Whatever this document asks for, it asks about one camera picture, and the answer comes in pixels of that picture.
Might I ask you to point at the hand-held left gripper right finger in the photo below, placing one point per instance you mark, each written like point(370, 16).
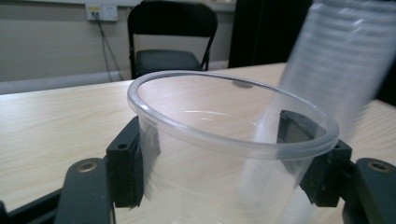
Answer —
point(330, 174)

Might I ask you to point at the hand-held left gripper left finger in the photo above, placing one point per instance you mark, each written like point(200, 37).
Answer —
point(126, 161)

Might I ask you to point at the clear plastic cup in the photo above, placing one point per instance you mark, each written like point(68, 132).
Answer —
point(202, 174)

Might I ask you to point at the stack of clear cups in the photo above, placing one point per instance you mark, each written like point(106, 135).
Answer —
point(342, 49)

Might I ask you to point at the black folding chair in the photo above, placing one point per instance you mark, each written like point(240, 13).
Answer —
point(171, 59)

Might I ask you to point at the dark curtain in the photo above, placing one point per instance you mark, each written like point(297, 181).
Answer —
point(264, 31)

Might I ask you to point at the white wall socket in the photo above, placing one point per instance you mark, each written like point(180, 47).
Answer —
point(102, 12)

